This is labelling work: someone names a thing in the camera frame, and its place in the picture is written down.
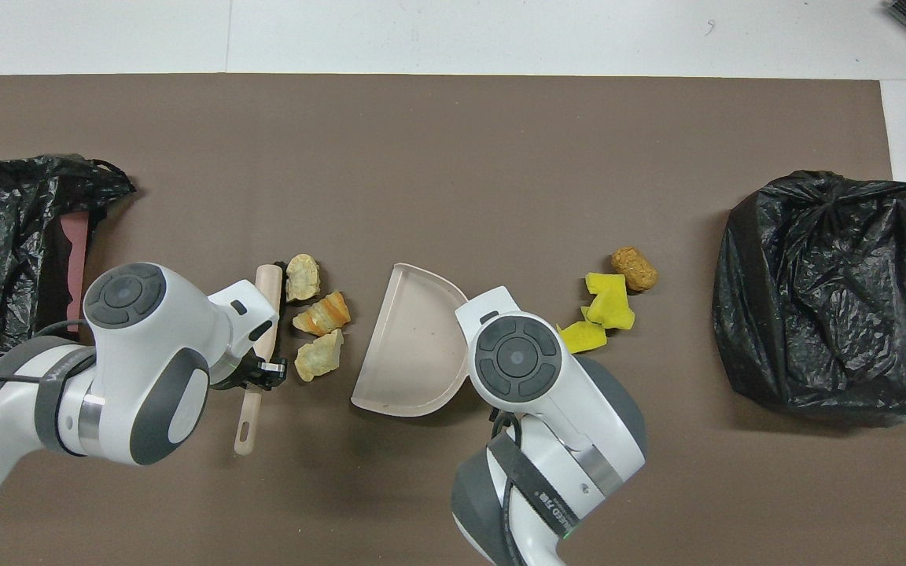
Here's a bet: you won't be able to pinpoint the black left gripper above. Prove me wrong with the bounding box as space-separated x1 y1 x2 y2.
212 350 289 392

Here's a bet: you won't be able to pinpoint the pale bread chunk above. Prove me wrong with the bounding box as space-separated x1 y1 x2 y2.
285 253 321 303
294 329 344 384

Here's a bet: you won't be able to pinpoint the beige hand brush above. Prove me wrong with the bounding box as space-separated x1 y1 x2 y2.
234 264 282 457

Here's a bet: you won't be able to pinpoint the striped orange bread piece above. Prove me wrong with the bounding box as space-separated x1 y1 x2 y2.
293 292 352 337

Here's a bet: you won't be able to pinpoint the beige plastic dustpan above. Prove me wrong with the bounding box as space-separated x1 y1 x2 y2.
351 263 471 418

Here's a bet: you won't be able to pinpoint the yellow sponge piece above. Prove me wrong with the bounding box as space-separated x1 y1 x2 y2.
559 321 608 356
585 272 628 298

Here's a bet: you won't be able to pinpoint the yellow food pieces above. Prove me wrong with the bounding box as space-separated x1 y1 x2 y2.
580 283 636 332

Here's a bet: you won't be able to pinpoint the brown crumbly nugget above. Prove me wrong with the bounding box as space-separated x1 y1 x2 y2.
610 246 659 292

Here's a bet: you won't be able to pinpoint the pink bin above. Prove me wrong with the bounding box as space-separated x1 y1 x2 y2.
60 211 93 331

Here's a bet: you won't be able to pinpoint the black bag lined bin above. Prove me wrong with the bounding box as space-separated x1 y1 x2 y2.
713 170 906 421

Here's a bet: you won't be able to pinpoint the brown paper table mat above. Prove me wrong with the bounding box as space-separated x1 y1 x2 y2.
0 73 906 566

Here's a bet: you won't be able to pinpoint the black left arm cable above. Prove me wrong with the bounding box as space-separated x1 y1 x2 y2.
0 318 96 566

